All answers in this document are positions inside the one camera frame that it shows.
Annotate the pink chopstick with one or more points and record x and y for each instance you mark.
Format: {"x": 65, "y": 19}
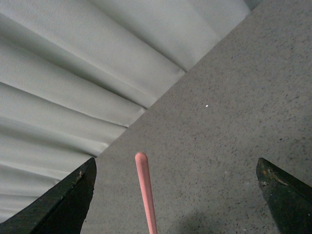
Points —
{"x": 143, "y": 173}

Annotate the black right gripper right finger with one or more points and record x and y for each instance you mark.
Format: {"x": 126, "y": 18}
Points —
{"x": 288, "y": 198}

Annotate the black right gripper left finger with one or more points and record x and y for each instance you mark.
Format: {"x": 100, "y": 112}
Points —
{"x": 61, "y": 210}

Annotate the grey pleated curtain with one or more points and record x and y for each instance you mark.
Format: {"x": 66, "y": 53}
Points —
{"x": 75, "y": 74}

